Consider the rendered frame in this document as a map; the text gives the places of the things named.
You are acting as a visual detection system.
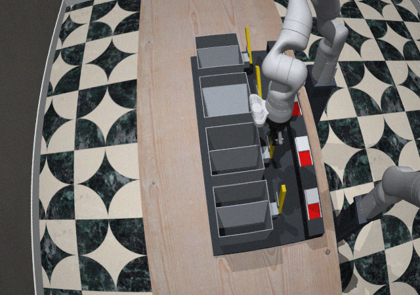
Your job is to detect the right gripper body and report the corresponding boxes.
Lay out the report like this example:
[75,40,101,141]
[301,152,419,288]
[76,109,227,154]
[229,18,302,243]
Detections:
[266,118,291,135]

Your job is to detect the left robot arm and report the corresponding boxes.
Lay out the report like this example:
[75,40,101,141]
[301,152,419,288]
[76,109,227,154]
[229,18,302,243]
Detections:
[359,166,420,219]

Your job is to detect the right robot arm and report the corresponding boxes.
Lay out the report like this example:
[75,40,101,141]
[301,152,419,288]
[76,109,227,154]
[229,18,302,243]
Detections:
[249,0,348,127]

